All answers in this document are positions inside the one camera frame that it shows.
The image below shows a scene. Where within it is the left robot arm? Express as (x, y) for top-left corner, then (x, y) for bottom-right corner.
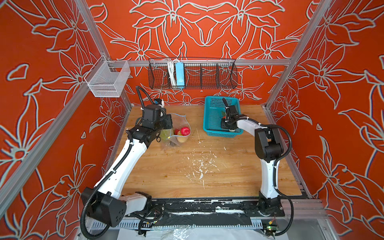
(80, 86), (173, 240)

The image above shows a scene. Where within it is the white cable bundle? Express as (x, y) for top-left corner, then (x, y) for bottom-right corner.
(167, 59), (177, 87)

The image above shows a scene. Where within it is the red fruit front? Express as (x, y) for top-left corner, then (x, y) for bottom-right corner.
(180, 127), (191, 136)

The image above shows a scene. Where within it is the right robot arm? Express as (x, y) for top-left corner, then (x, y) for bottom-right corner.
(221, 113), (291, 217)

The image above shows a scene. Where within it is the black wire wall basket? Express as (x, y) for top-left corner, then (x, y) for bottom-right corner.
(148, 57), (239, 90)

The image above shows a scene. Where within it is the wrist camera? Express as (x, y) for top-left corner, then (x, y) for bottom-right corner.
(226, 105), (239, 119)
(142, 99), (166, 122)

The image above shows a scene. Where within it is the yellow potato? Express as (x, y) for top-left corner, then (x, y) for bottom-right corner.
(176, 135), (188, 144)

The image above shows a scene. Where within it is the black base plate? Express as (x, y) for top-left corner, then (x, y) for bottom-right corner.
(151, 197), (267, 218)

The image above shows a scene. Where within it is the light blue box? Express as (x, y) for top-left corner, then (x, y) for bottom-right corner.
(175, 62), (185, 89)

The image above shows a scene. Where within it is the turquoise plastic basket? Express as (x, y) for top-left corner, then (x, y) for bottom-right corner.
(203, 96), (243, 138)

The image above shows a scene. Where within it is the clear wire wall basket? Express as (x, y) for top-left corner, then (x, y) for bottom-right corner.
(85, 56), (131, 98)

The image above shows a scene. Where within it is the clear zip top bag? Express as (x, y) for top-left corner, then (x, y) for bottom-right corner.
(160, 113), (192, 150)

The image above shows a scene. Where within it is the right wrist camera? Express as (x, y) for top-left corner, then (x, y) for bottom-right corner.
(226, 105), (239, 119)

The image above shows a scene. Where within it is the green cabbage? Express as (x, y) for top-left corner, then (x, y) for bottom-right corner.
(160, 129), (174, 141)

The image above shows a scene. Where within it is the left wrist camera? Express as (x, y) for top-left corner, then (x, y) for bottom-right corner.
(142, 99), (166, 122)

